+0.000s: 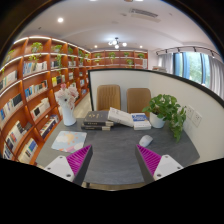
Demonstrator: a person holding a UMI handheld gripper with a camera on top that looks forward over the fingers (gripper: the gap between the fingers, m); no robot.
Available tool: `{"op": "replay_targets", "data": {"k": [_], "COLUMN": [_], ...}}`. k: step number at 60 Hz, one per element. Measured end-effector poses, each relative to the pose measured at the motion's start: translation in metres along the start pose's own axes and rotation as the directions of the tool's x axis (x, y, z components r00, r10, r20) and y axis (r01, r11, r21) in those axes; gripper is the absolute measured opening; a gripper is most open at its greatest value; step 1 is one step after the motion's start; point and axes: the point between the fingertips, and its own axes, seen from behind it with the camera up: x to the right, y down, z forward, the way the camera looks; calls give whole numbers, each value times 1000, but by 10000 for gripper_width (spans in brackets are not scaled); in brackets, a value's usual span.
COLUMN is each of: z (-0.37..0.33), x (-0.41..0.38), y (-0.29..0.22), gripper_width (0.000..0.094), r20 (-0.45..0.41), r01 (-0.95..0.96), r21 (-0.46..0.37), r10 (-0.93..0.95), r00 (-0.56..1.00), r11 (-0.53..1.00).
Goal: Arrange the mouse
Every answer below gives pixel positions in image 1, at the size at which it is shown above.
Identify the dark book bottom of stack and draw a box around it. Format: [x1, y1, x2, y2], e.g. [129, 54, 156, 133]
[81, 124, 111, 131]

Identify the left tan leather chair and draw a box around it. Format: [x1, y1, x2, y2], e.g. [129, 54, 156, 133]
[97, 85, 121, 110]

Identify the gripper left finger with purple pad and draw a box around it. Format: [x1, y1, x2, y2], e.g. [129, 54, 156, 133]
[44, 145, 93, 186]

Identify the blue and white book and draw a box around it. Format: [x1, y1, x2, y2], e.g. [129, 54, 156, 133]
[131, 113, 151, 130]

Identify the white leaning book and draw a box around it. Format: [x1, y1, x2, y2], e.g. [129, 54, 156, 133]
[108, 107, 134, 127]

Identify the green potted plant white pot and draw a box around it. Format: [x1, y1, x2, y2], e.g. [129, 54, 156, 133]
[142, 94, 186, 142]

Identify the ceiling globe chandelier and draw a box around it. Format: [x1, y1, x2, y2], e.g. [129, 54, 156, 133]
[108, 37, 127, 49]

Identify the white vase with pink flowers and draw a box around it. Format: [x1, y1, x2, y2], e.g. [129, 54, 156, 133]
[55, 83, 79, 126]

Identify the colourful mouse pad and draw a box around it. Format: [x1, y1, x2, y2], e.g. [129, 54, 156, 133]
[51, 131, 87, 153]

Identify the grey window curtain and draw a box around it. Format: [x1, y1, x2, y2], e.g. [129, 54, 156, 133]
[209, 57, 224, 100]

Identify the dark hardcover book top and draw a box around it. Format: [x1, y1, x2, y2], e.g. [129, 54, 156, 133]
[83, 111, 114, 126]

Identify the white computer mouse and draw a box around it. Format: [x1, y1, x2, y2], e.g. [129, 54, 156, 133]
[139, 135, 153, 147]

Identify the tan leather chair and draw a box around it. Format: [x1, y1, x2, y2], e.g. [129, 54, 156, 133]
[126, 88, 151, 113]
[97, 85, 121, 110]

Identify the orange wooden bookshelf wall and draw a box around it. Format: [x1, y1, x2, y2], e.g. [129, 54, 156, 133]
[0, 36, 148, 161]

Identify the right tan leather chair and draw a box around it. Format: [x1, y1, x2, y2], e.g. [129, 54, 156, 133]
[126, 88, 151, 113]

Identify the white desk partition panel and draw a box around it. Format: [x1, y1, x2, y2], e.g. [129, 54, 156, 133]
[87, 68, 224, 164]

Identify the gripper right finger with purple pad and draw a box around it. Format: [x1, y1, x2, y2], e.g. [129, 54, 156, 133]
[135, 145, 183, 184]

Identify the white wall power socket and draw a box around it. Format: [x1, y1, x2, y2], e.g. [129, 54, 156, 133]
[192, 111, 202, 127]

